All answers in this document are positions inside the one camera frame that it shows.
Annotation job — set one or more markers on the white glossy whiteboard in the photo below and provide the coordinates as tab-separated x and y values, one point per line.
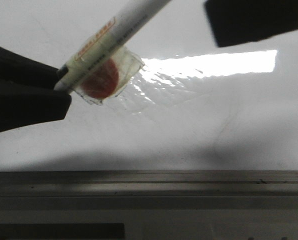
193	106

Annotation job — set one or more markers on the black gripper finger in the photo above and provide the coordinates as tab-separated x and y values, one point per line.
236	22
27	94

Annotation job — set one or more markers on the grey aluminium whiteboard frame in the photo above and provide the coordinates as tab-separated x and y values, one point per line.
149	205

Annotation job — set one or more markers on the red round magnet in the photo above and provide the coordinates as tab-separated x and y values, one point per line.
102	82

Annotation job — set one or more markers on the white black whiteboard marker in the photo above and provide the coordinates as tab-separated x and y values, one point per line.
105	42

